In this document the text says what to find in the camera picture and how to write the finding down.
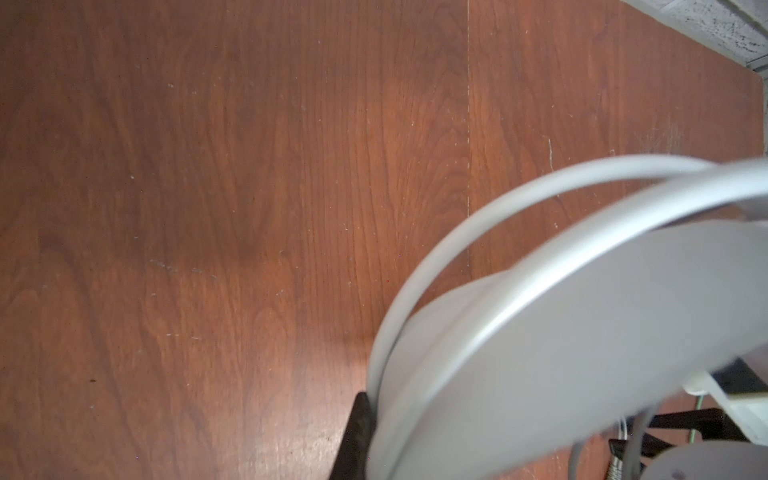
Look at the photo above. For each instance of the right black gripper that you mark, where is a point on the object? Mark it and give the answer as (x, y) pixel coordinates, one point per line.
(721, 433)

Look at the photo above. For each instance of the white over-ear headphones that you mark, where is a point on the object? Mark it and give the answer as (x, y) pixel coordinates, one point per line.
(605, 320)

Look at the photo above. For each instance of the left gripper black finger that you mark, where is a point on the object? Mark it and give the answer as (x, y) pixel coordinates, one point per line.
(353, 452)

